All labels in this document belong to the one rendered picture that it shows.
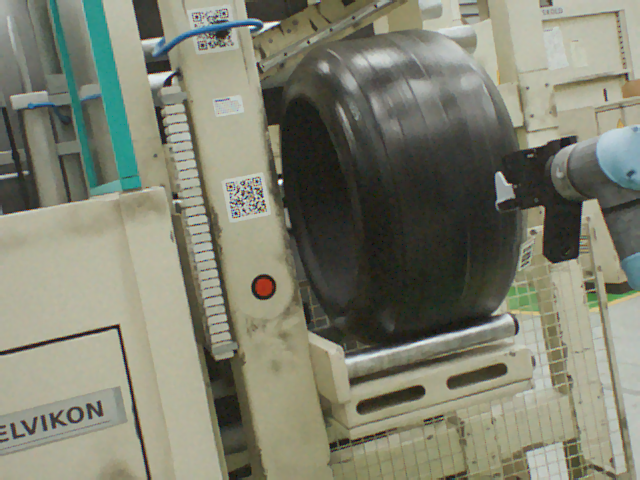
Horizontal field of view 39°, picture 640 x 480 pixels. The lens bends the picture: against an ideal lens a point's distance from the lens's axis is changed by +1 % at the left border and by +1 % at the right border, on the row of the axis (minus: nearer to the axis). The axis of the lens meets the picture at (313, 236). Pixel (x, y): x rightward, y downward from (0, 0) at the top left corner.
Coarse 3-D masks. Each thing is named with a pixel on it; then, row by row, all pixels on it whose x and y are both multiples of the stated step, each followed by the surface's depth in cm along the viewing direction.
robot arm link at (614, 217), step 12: (624, 204) 107; (636, 204) 107; (612, 216) 109; (624, 216) 108; (636, 216) 107; (612, 228) 110; (624, 228) 108; (636, 228) 107; (612, 240) 111; (624, 240) 108; (636, 240) 107; (624, 252) 109; (636, 252) 108; (624, 264) 110; (636, 264) 108; (636, 276) 109; (636, 288) 110
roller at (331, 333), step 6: (312, 330) 184; (318, 330) 184; (324, 330) 184; (330, 330) 184; (336, 330) 184; (324, 336) 183; (330, 336) 184; (336, 336) 184; (342, 336) 184; (348, 336) 185; (336, 342) 184; (342, 342) 185; (348, 342) 186
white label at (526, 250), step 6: (534, 240) 156; (522, 246) 154; (528, 246) 155; (522, 252) 155; (528, 252) 156; (522, 258) 156; (528, 258) 157; (522, 264) 157; (528, 264) 158; (516, 270) 157
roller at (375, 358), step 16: (480, 320) 164; (496, 320) 164; (512, 320) 164; (416, 336) 160; (432, 336) 160; (448, 336) 161; (464, 336) 161; (480, 336) 162; (496, 336) 163; (512, 336) 165; (352, 352) 157; (368, 352) 157; (384, 352) 157; (400, 352) 158; (416, 352) 159; (432, 352) 160; (448, 352) 161; (352, 368) 155; (368, 368) 156; (384, 368) 158
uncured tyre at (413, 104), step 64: (320, 64) 158; (384, 64) 152; (448, 64) 153; (320, 128) 193; (384, 128) 145; (448, 128) 147; (512, 128) 153; (320, 192) 198; (384, 192) 144; (448, 192) 146; (320, 256) 194; (384, 256) 147; (448, 256) 148; (512, 256) 154; (384, 320) 156; (448, 320) 160
